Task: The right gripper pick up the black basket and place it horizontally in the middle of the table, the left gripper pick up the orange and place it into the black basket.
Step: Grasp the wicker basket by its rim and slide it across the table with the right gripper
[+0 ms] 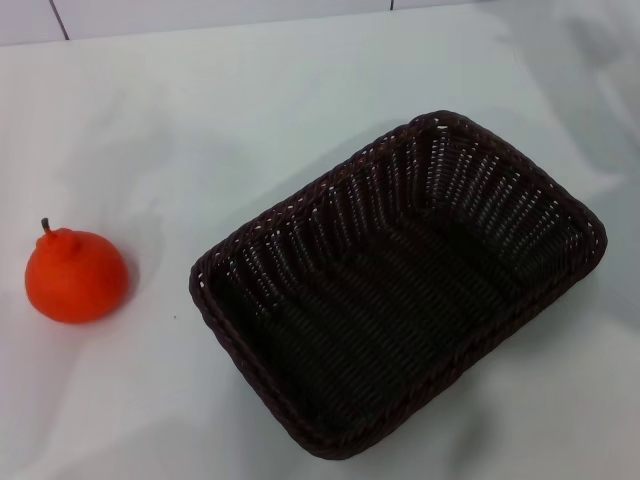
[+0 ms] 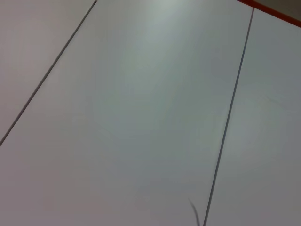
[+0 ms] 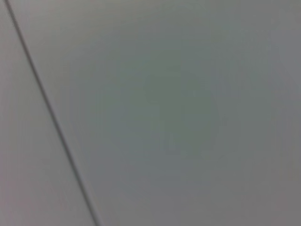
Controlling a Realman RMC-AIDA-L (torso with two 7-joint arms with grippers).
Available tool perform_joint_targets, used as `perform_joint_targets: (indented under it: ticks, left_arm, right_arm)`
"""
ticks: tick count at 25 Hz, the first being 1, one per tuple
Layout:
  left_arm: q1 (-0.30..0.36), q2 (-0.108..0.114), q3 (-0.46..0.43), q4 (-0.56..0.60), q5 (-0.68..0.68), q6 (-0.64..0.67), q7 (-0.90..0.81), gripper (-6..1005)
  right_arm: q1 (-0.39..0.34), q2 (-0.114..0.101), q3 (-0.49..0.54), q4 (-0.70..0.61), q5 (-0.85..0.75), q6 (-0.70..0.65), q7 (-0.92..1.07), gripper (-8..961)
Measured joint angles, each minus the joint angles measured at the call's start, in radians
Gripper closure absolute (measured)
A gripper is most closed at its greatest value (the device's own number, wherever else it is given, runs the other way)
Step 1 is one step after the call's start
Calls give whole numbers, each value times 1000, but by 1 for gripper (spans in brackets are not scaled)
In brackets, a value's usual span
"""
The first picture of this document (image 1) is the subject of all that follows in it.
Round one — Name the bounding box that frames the dark brown woven basket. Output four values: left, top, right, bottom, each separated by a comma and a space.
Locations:
188, 109, 607, 460

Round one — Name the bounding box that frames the orange toy fruit with stem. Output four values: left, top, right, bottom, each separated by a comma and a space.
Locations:
24, 217, 130, 325

